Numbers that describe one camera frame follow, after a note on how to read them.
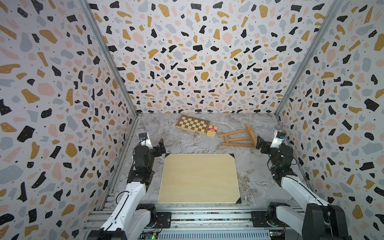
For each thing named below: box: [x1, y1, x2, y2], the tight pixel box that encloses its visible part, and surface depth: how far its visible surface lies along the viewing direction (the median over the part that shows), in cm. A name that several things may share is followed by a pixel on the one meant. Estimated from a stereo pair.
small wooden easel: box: [219, 124, 256, 148], surface depth 109 cm
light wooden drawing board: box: [157, 153, 242, 204], surface depth 89 cm
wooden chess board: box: [175, 114, 211, 135], surface depth 114 cm
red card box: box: [206, 124, 218, 138], surface depth 112 cm
